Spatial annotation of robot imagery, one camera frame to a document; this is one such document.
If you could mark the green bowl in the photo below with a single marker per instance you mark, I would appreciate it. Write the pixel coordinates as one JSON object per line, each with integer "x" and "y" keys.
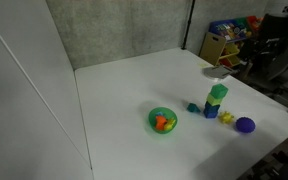
{"x": 152, "y": 117}

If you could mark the orange toy figure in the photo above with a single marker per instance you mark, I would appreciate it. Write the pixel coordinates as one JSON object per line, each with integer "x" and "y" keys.
{"x": 160, "y": 122}

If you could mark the teal triangular block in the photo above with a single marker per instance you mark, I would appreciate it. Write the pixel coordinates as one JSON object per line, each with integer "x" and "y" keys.
{"x": 193, "y": 108}

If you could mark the light green block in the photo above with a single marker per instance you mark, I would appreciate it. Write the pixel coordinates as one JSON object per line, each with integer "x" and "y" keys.
{"x": 213, "y": 99}

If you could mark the blue block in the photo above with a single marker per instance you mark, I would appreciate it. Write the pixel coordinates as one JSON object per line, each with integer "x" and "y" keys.
{"x": 211, "y": 110}

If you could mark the dark green block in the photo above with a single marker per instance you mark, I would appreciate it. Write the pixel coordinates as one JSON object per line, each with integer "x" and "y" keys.
{"x": 219, "y": 90}

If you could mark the wooden board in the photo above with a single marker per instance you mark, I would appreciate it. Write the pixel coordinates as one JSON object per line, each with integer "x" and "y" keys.
{"x": 212, "y": 48}

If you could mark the black pole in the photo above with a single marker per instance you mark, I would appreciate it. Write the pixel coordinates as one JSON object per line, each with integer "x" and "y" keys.
{"x": 188, "y": 23}

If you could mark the small yellow spiky toy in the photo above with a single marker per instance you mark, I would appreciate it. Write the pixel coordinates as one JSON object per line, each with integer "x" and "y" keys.
{"x": 226, "y": 117}

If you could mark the colourful toy bin shelf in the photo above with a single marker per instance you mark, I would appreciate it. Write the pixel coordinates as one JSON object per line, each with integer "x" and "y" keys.
{"x": 232, "y": 30}

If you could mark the purple spiky ball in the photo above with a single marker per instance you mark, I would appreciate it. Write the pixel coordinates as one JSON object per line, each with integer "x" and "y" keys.
{"x": 245, "y": 125}

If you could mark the black office chair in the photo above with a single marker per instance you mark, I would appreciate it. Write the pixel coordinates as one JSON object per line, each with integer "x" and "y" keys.
{"x": 270, "y": 40}

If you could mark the grey table mount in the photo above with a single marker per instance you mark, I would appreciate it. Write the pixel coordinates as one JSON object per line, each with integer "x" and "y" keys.
{"x": 219, "y": 71}

